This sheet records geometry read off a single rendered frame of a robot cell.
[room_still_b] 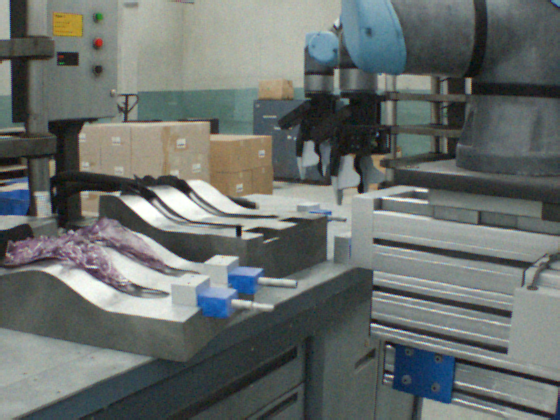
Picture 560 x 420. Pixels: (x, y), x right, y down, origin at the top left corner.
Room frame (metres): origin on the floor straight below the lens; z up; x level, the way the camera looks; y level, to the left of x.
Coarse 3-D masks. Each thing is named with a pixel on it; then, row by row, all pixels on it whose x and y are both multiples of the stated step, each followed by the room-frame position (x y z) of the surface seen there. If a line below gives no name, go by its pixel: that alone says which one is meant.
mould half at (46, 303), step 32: (0, 224) 0.99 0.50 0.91; (32, 224) 0.99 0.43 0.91; (0, 288) 0.78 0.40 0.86; (32, 288) 0.76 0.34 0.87; (64, 288) 0.74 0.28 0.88; (96, 288) 0.77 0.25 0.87; (160, 288) 0.82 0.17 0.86; (0, 320) 0.78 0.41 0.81; (32, 320) 0.76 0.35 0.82; (64, 320) 0.74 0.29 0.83; (96, 320) 0.73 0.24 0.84; (128, 320) 0.71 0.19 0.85; (160, 320) 0.70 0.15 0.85; (192, 320) 0.72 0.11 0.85; (224, 320) 0.82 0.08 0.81; (160, 352) 0.70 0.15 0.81; (192, 352) 0.71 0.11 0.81
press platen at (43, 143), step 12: (48, 132) 1.51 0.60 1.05; (0, 144) 1.43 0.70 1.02; (12, 144) 1.44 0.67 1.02; (24, 144) 1.45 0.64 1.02; (36, 144) 1.46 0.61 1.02; (48, 144) 1.48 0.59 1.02; (0, 156) 1.43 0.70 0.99; (24, 156) 1.47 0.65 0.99; (36, 156) 1.47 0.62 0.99; (48, 156) 1.50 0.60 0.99
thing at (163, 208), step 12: (120, 180) 1.23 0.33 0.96; (144, 180) 1.29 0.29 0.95; (156, 180) 1.30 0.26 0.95; (168, 180) 1.30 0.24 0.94; (180, 180) 1.33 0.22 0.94; (132, 192) 1.21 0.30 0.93; (144, 192) 1.24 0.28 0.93; (192, 192) 1.30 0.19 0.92; (156, 204) 1.20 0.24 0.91; (204, 204) 1.28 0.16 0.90; (168, 216) 1.17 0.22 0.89; (180, 216) 1.18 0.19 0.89; (228, 216) 1.24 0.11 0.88; (240, 216) 1.23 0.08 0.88; (252, 216) 1.22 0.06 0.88; (264, 216) 1.20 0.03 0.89; (276, 216) 1.19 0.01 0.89; (228, 228) 1.07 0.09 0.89
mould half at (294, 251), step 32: (128, 192) 1.20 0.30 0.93; (160, 192) 1.24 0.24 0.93; (128, 224) 1.14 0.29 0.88; (160, 224) 1.12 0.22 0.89; (256, 224) 1.10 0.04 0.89; (288, 224) 1.10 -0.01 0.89; (320, 224) 1.18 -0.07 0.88; (192, 256) 1.05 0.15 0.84; (256, 256) 1.01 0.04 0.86; (288, 256) 1.09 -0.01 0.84; (320, 256) 1.18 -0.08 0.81
